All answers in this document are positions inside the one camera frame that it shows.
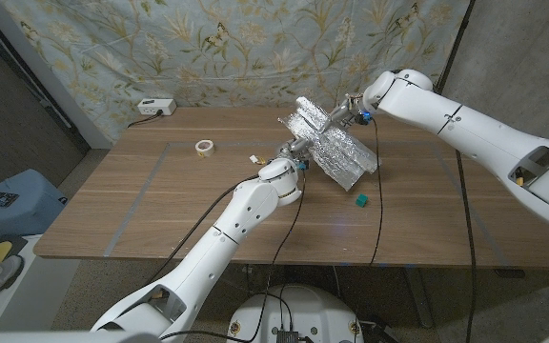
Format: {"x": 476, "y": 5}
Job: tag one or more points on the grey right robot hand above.
{"x": 346, "y": 110}

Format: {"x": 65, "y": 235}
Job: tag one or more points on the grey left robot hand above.
{"x": 296, "y": 148}

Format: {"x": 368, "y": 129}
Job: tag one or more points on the aluminum foil roll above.
{"x": 339, "y": 152}

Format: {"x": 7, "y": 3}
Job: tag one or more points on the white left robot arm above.
{"x": 227, "y": 238}

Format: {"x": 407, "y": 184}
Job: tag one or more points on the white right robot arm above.
{"x": 484, "y": 128}

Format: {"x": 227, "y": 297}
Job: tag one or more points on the white tape roll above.
{"x": 205, "y": 148}

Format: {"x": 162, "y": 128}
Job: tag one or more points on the small green cube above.
{"x": 361, "y": 200}

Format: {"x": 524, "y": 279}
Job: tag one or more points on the black backdrop pole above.
{"x": 453, "y": 43}

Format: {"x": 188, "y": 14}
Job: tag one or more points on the floral printed backdrop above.
{"x": 208, "y": 52}

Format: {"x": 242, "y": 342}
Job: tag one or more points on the white power strip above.
{"x": 156, "y": 106}

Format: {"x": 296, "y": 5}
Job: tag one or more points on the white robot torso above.
{"x": 298, "y": 309}

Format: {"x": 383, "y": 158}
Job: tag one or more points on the blue plastic bin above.
{"x": 22, "y": 202}

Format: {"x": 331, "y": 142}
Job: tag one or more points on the black flat device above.
{"x": 0, "y": 198}

